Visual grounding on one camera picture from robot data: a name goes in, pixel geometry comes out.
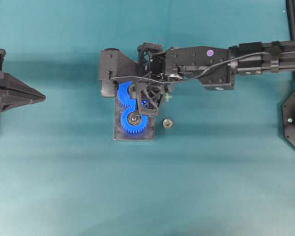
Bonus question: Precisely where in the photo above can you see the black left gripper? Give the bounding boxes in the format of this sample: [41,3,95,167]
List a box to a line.
[0,49,46,112]

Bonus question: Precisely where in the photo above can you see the blue gear smaller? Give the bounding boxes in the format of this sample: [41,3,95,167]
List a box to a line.
[120,108,148,134]

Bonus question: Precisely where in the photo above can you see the grey metal base plate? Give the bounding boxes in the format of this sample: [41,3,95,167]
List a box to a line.
[114,96,155,141]

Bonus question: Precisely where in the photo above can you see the blue gear larger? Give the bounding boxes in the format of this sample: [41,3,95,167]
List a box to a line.
[117,81,136,108]

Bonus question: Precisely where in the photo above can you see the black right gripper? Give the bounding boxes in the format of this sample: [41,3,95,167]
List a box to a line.
[98,42,172,115]

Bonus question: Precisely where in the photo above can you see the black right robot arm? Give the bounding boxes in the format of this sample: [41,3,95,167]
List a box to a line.
[98,41,295,97]

